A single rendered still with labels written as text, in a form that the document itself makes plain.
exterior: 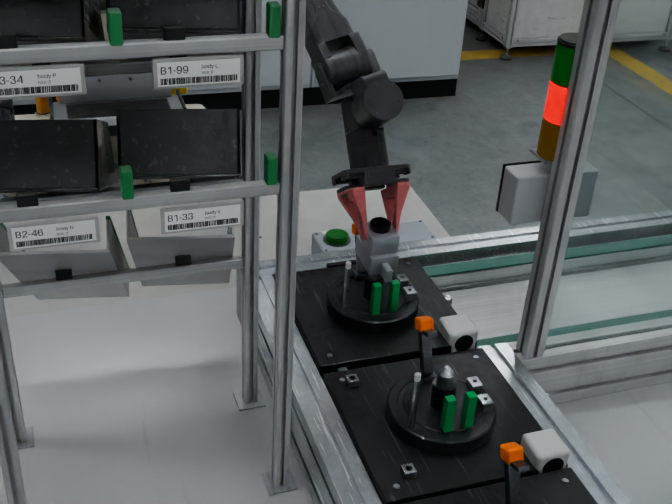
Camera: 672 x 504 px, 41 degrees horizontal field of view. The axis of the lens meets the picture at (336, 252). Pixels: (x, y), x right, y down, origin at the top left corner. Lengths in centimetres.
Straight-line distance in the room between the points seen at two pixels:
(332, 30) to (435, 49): 339
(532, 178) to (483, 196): 267
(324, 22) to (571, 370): 63
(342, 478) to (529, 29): 462
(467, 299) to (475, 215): 220
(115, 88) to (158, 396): 74
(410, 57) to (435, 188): 100
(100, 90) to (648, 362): 114
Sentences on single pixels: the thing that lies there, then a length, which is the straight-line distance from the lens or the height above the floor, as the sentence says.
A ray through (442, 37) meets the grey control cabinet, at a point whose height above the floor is 33.
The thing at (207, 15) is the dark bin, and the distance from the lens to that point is 93.
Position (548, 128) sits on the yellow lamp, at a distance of 119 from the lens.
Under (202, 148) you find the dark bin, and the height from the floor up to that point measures 133.
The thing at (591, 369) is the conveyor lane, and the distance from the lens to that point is 142.
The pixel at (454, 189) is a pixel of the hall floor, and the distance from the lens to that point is 389.
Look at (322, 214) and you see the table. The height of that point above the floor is 86.
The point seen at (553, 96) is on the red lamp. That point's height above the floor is 135.
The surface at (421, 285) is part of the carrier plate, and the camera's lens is 144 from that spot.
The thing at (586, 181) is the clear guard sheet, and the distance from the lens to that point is 123.
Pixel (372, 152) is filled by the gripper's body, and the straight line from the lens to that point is 129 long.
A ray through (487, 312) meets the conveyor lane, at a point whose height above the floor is 92.
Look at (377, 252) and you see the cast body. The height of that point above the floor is 108.
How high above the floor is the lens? 175
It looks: 31 degrees down
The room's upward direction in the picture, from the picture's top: 4 degrees clockwise
